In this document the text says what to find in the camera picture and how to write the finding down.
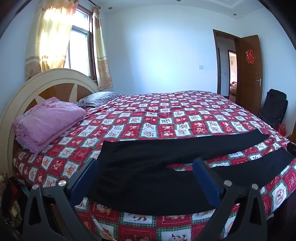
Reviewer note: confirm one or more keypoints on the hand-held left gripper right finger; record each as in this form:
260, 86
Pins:
205, 180

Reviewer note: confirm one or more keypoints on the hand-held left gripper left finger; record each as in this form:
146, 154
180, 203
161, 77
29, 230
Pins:
84, 179

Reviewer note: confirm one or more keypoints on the black pants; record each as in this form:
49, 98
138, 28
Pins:
143, 162

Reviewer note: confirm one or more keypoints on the folded pink blanket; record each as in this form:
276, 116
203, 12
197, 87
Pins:
46, 120

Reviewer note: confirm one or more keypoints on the red printed checkered bedsheet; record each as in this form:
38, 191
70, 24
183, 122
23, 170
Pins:
161, 120

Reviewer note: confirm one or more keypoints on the dark clutter pile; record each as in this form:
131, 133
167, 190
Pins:
11, 208

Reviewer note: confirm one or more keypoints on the striped grey pillow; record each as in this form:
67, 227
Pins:
99, 98

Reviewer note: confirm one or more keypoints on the red plastic bag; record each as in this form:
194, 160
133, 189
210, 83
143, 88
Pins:
282, 129

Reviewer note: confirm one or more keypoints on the brown wooden door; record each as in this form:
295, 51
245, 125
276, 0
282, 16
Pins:
249, 90

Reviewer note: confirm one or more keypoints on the black folding chair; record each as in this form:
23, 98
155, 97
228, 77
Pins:
274, 104

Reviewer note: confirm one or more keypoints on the cream and brown bed headboard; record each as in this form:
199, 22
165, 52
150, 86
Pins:
57, 78

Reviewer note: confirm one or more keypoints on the narrow yellow patterned curtain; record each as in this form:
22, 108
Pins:
101, 64

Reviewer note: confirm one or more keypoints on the red paper door decoration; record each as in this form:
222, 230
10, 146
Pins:
249, 56

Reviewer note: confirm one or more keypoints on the wide yellow sheer curtain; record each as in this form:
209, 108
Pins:
50, 34

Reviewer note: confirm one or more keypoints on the dark wooden door frame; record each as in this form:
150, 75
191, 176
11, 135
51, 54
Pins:
215, 58

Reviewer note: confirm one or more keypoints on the window with brown frame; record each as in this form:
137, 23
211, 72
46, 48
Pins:
78, 51

